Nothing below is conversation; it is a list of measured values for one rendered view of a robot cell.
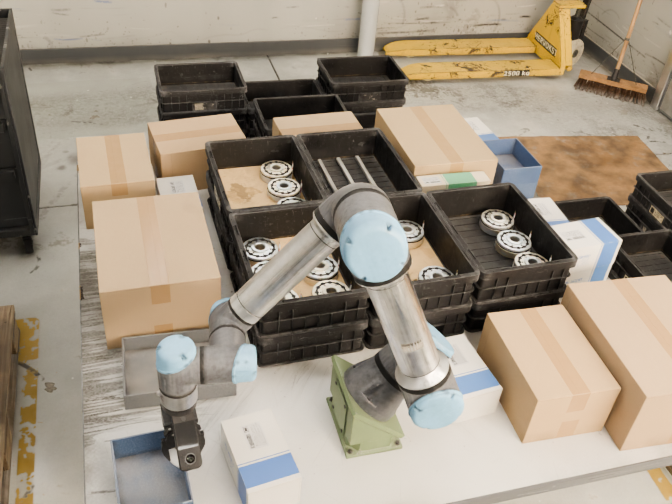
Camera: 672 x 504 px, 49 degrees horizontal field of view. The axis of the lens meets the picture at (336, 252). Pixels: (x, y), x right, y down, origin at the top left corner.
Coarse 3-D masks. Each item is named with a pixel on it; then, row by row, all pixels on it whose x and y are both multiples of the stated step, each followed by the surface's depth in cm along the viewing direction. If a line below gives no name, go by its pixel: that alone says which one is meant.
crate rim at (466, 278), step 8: (416, 192) 224; (432, 208) 218; (440, 216) 215; (448, 232) 209; (456, 240) 207; (464, 256) 201; (472, 264) 199; (472, 272) 196; (416, 280) 192; (424, 280) 192; (432, 280) 192; (440, 280) 192; (448, 280) 193; (456, 280) 194; (464, 280) 195; (472, 280) 196; (416, 288) 191; (424, 288) 192; (432, 288) 193
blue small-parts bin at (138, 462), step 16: (160, 432) 168; (112, 448) 163; (128, 448) 168; (144, 448) 170; (160, 448) 171; (128, 464) 168; (144, 464) 168; (160, 464) 168; (128, 480) 165; (144, 480) 165; (160, 480) 165; (176, 480) 166; (128, 496) 162; (144, 496) 162; (160, 496) 162; (176, 496) 162; (192, 496) 155
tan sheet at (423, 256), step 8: (424, 240) 222; (416, 248) 219; (424, 248) 219; (416, 256) 216; (424, 256) 216; (432, 256) 216; (416, 264) 213; (424, 264) 213; (432, 264) 213; (440, 264) 214; (416, 272) 210
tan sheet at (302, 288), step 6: (276, 240) 216; (282, 240) 217; (288, 240) 217; (282, 246) 214; (300, 282) 203; (342, 282) 204; (294, 288) 200; (300, 288) 201; (306, 288) 201; (312, 288) 201; (300, 294) 199; (306, 294) 199
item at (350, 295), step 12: (312, 204) 215; (240, 240) 199; (240, 252) 195; (252, 276) 188; (288, 300) 182; (300, 300) 182; (312, 300) 183; (324, 300) 184; (336, 300) 185; (348, 300) 187
